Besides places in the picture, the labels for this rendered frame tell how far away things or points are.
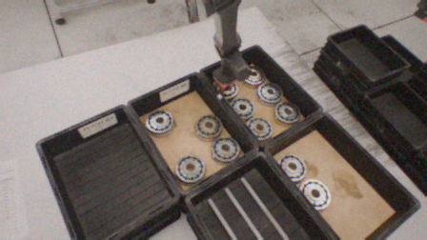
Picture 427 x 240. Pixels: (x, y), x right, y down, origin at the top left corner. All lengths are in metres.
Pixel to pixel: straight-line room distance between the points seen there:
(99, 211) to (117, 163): 0.17
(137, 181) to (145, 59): 0.70
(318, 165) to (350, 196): 0.14
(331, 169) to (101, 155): 0.81
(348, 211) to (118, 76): 1.10
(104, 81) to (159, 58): 0.29
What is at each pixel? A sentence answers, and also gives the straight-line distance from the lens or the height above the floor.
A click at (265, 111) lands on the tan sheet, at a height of 0.83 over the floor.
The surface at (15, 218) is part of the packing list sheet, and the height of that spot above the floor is 0.70.
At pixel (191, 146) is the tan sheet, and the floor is 0.83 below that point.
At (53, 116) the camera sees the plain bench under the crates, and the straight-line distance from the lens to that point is 1.39.
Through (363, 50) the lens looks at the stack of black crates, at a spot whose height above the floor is 0.49.
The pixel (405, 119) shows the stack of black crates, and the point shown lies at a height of 0.38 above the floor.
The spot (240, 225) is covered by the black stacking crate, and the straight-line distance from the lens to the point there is 0.97.
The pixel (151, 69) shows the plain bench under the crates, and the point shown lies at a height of 0.70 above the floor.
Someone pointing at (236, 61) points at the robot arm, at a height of 1.08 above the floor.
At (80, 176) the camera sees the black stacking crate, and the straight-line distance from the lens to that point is 1.07.
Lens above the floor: 1.76
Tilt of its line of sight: 57 degrees down
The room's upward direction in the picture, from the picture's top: 7 degrees clockwise
